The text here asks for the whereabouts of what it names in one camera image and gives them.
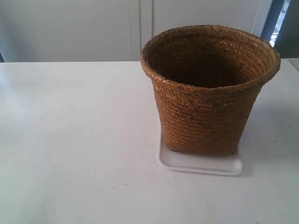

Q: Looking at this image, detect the brown woven wicker basket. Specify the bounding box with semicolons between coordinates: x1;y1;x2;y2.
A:
141;25;281;156

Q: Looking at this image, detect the white rectangular plastic tray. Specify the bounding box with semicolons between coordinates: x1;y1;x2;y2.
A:
157;128;244;176

